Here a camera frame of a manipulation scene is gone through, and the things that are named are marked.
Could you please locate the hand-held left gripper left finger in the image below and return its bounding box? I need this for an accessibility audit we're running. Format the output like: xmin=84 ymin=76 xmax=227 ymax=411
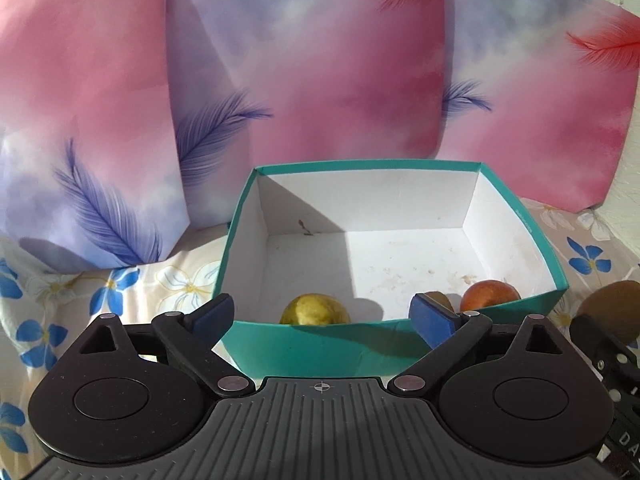
xmin=75 ymin=294 xmax=256 ymax=397

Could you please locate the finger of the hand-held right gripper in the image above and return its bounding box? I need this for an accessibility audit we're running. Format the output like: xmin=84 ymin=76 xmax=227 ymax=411
xmin=570 ymin=314 xmax=632 ymax=401

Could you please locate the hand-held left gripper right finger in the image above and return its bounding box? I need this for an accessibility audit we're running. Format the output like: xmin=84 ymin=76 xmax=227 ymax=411
xmin=389 ymin=294 xmax=568 ymax=397

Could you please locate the brown kiwi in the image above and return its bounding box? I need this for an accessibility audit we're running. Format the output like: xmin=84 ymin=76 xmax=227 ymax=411
xmin=581 ymin=282 xmax=640 ymax=347
xmin=425 ymin=291 xmax=455 ymax=313

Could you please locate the teal cardboard box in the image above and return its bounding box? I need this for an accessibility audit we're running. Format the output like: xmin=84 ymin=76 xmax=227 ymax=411
xmin=212 ymin=159 xmax=570 ymax=378

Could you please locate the floral printed cloth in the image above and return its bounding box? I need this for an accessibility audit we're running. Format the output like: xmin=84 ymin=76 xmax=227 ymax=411
xmin=0 ymin=195 xmax=640 ymax=480

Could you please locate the yellow-green pear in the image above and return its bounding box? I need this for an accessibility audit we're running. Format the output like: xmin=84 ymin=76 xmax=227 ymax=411
xmin=279 ymin=292 xmax=351 ymax=326

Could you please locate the feather print tote bag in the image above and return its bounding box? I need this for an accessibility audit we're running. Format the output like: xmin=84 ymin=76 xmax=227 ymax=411
xmin=0 ymin=0 xmax=193 ymax=267
xmin=440 ymin=0 xmax=640 ymax=211

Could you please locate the pink feather-print backdrop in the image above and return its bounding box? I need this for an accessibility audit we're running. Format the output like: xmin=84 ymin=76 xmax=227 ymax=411
xmin=165 ymin=0 xmax=447 ymax=233

